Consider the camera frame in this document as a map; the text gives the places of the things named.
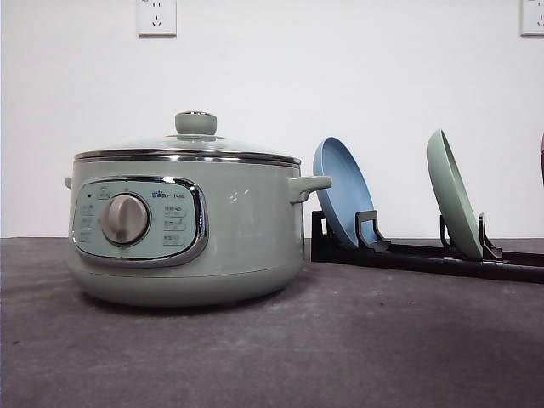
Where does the glass steamer lid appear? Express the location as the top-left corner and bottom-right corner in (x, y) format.
(73, 110), (302, 167)

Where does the green plate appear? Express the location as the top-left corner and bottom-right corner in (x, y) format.
(427, 129), (484, 261)

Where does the blue plate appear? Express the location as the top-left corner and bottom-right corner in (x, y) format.
(313, 136), (377, 248)

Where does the green electric steamer pot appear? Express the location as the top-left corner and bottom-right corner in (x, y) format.
(65, 162), (332, 308)

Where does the black plate rack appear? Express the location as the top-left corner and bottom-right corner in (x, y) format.
(311, 211), (544, 284)

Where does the left white wall socket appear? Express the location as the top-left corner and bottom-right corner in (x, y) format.
(136, 0), (178, 41)

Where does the white wall socket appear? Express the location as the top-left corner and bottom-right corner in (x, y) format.
(517, 0), (544, 41)
(136, 0), (178, 41)

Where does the right white wall socket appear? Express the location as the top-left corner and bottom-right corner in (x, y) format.
(517, 0), (544, 41)

